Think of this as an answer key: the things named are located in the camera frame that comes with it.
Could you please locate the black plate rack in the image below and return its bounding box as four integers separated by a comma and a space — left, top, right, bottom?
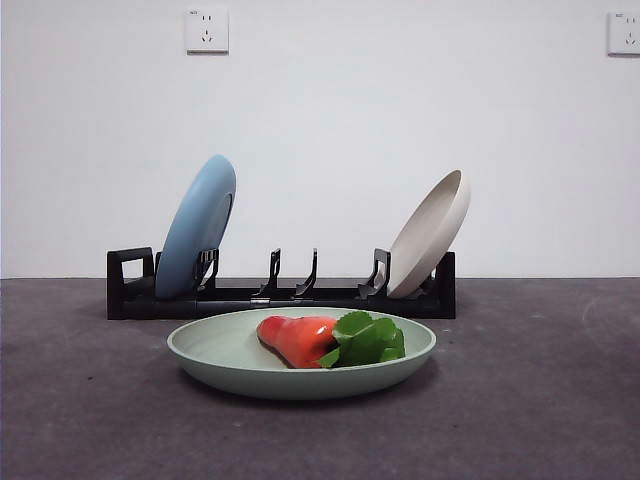
105, 246, 457, 321

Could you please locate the green plate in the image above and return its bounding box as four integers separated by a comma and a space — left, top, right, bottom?
166, 305, 438, 401

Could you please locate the white wall socket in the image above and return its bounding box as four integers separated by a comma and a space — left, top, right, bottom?
607, 10, 640, 56
185, 7, 230, 55

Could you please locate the beige plate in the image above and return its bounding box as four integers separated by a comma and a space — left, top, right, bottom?
385, 168, 472, 297

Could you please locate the blue plate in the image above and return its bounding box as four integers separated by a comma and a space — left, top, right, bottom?
153, 153, 238, 300

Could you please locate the orange carrot with green leaves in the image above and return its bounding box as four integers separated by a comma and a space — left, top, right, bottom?
255, 309, 407, 370

